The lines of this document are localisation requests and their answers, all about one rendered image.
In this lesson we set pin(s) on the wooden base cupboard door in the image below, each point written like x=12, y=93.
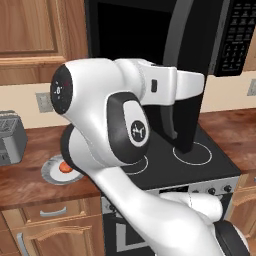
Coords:
x=66, y=238
x=245, y=210

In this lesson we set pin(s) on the black microwave door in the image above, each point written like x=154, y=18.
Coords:
x=191, y=50

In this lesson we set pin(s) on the wooden wall cupboard door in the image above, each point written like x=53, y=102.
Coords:
x=30, y=33

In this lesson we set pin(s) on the wooden drawer front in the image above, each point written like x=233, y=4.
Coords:
x=73, y=208
x=249, y=180

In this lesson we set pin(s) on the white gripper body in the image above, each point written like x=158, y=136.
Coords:
x=190, y=85

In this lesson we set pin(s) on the grey white plate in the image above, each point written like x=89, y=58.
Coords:
x=50, y=173

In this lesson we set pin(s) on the grey wall outlet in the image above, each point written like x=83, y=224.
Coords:
x=252, y=87
x=44, y=102

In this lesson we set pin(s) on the black hob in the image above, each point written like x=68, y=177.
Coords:
x=200, y=166

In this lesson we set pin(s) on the orange squash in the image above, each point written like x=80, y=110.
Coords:
x=64, y=167

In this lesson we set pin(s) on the grey toaster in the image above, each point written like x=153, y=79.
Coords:
x=11, y=140

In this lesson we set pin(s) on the steel oven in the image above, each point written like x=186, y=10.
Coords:
x=116, y=233

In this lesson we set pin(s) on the black oven knob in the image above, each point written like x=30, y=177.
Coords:
x=227, y=188
x=211, y=191

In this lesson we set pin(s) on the black microwave oven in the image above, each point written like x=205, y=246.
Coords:
x=133, y=30

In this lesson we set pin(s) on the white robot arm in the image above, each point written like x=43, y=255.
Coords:
x=100, y=100

